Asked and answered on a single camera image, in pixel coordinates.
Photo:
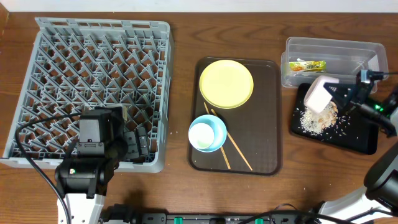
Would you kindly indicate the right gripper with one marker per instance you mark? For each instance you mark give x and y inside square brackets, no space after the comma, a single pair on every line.
[348,98]

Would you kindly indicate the green snack wrapper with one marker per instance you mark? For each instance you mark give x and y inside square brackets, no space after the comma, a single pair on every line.
[308,66]

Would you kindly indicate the black waste tray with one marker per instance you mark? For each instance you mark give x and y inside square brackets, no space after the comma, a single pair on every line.
[352,132]

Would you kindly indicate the pink small bowl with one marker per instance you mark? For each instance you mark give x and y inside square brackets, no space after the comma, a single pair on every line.
[317,97]

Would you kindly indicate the brown serving tray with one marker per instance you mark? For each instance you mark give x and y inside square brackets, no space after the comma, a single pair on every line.
[255,126]

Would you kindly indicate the light blue bowl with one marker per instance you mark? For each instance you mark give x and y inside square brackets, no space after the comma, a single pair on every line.
[219,128]

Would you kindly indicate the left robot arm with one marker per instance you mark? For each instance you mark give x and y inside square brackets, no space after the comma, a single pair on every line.
[82,177]

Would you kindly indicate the yellow round plate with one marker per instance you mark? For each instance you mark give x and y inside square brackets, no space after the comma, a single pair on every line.
[226,84]

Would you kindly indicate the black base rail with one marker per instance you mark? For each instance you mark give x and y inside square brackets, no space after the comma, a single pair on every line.
[125,214]

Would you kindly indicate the grey plastic dish rack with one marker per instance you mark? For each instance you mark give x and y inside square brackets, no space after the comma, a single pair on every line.
[79,64]

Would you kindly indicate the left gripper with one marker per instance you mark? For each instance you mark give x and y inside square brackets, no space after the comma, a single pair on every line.
[135,144]

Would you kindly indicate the rice and shell waste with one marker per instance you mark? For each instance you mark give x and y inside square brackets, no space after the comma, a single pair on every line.
[324,124]

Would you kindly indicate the wooden chopstick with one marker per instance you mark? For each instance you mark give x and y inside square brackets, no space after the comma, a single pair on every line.
[222,149]
[235,145]

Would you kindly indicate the clear plastic bin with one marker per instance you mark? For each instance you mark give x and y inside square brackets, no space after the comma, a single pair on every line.
[344,59]

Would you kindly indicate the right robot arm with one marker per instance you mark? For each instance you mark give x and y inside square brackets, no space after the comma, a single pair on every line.
[377,198]

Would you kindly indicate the white cup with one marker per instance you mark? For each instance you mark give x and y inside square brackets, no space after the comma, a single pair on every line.
[201,136]

